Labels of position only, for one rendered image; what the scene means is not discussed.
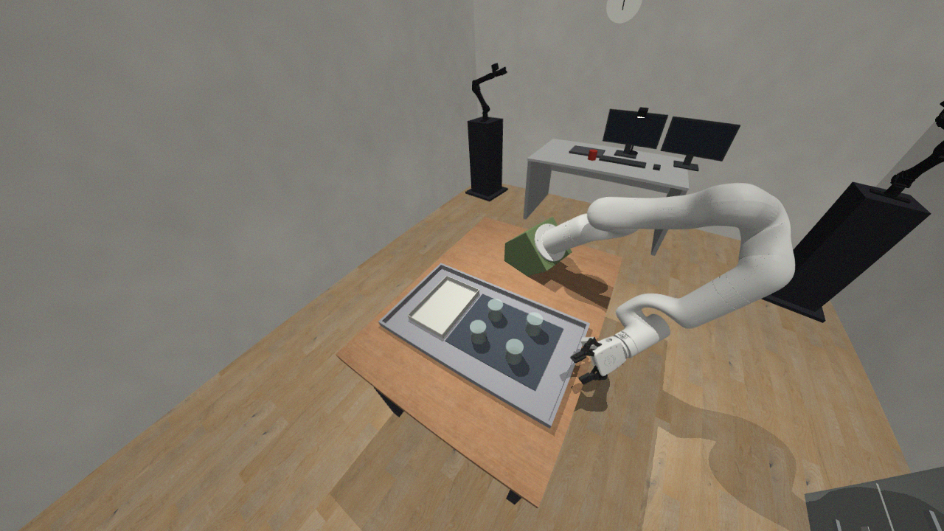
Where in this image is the clear glass jar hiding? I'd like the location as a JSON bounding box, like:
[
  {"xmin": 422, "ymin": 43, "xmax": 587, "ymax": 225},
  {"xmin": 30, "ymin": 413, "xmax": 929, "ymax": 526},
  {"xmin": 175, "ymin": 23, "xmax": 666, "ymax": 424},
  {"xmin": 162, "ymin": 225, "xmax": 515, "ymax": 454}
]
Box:
[
  {"xmin": 487, "ymin": 299, "xmax": 503, "ymax": 322},
  {"xmin": 505, "ymin": 339, "xmax": 524, "ymax": 364},
  {"xmin": 525, "ymin": 312, "xmax": 543, "ymax": 336},
  {"xmin": 470, "ymin": 320, "xmax": 487, "ymax": 344}
]

